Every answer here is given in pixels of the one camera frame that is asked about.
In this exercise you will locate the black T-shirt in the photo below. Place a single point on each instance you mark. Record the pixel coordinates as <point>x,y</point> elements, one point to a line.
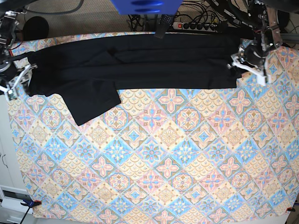
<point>89,73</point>

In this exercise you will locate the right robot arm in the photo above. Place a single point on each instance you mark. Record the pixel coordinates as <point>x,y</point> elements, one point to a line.
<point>8,25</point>

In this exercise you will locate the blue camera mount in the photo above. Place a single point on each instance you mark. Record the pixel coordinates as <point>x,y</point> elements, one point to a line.
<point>147,6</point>

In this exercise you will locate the white cabinet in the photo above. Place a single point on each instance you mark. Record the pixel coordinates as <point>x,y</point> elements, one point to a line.
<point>10,174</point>

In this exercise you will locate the blue clamp bottom left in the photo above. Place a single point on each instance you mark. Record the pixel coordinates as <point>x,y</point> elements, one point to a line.
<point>29,204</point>

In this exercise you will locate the black perforated bracket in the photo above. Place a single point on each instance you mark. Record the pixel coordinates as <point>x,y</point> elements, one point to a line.
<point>166,21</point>

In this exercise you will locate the black round stand base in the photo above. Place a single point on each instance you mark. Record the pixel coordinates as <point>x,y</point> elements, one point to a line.
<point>35,28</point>

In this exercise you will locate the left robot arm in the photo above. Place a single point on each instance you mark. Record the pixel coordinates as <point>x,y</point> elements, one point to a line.
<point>262,21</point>

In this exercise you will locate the white power strip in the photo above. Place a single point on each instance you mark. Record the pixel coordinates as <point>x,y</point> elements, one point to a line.
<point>194,26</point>

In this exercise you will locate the patterned tablecloth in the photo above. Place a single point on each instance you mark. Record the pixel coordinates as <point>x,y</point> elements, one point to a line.
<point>166,156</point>

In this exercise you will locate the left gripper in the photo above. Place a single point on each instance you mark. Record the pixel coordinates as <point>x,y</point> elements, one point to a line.
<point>252,59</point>

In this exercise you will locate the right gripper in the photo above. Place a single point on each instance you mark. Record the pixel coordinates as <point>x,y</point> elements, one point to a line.
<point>10,77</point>

